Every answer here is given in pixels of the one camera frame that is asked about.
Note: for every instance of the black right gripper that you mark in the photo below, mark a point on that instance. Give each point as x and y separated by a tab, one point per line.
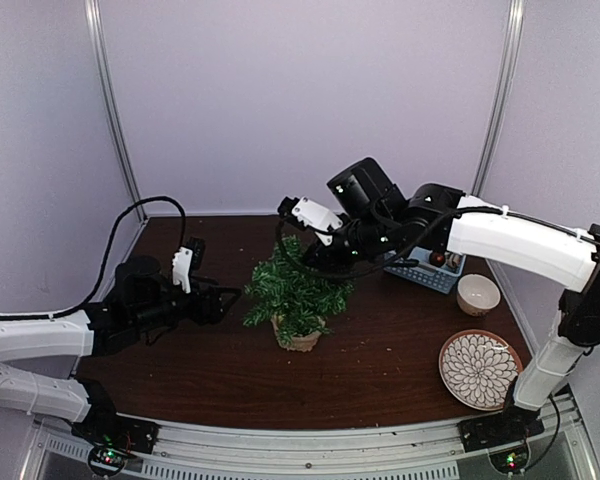
320	258

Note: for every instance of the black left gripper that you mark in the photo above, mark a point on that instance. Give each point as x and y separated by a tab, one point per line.
212	313

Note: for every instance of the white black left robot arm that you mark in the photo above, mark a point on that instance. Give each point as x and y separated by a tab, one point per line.
142	305

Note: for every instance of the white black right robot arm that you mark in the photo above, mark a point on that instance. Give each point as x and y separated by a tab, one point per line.
377	221

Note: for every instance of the small green christmas tree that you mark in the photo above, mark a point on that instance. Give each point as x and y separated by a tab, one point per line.
299	303

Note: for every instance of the burlap tree pot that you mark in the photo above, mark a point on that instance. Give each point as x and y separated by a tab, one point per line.
300	341

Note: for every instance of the brown shiny ball ornament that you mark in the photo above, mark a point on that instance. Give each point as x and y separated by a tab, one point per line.
437	259

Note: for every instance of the light blue plastic basket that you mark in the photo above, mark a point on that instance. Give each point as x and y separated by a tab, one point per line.
417	269

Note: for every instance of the white cotton boll ornament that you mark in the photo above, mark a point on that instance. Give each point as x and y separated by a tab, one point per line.
452	260

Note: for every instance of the white ceramic bowl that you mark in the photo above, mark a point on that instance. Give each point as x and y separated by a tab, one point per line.
477	295

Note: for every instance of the floral patterned plate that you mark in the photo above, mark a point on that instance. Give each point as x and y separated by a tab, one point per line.
477	367

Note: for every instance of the left circuit board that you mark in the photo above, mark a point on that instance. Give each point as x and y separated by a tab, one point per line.
106	460

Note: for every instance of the circuit board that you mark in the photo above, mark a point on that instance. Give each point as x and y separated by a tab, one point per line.
510	460
106	460

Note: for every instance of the right circuit board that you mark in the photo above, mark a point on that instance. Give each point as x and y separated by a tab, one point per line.
510	460

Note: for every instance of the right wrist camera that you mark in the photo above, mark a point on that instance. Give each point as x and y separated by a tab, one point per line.
308	214

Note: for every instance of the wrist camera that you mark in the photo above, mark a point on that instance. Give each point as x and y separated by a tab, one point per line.
188	258
308	214

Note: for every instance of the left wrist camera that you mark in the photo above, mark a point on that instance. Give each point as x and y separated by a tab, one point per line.
188	258

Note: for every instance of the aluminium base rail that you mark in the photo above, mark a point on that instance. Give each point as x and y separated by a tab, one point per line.
431	450

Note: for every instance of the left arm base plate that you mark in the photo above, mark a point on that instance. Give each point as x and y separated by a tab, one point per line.
124	434

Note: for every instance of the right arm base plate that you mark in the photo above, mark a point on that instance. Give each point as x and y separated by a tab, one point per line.
508	426

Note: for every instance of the left aluminium corner post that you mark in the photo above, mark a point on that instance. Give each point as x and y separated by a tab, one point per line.
96	32

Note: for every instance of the aluminium corner post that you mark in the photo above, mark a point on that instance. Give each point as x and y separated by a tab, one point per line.
96	32
506	73

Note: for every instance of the right aluminium corner post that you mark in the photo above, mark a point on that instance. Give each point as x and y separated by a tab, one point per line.
506	73

